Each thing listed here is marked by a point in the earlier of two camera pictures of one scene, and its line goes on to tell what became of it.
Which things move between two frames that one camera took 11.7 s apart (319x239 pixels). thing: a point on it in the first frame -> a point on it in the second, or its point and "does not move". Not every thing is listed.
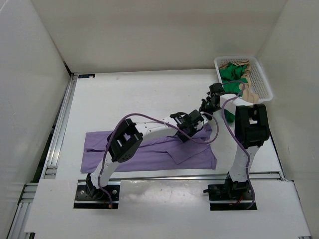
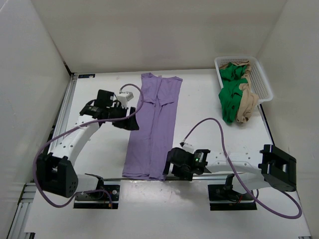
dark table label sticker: [86, 75] does not move
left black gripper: [183, 138] -> [130, 124]
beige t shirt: [247, 96] does not move
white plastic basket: [257, 78] does not move
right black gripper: [204, 101] -> [186, 176]
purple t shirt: [187, 151] -> [157, 117]
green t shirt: [229, 72] does not move
